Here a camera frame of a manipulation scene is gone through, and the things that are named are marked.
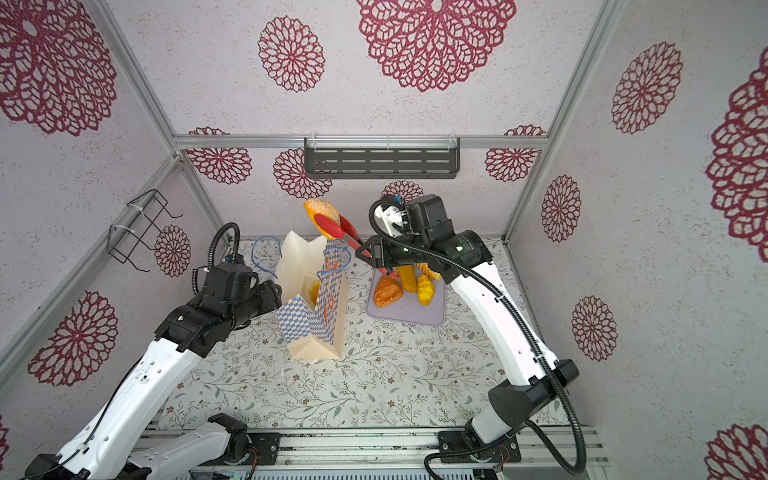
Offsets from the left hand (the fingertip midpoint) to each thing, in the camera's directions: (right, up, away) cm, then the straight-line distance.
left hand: (272, 297), depth 74 cm
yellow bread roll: (+5, -1, +24) cm, 25 cm away
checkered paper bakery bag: (+8, -11, +9) cm, 16 cm away
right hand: (+23, +12, -9) cm, 28 cm away
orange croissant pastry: (+29, -1, +26) cm, 39 cm away
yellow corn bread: (+42, -1, +27) cm, 50 cm away
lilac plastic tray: (+36, -6, +26) cm, 45 cm away
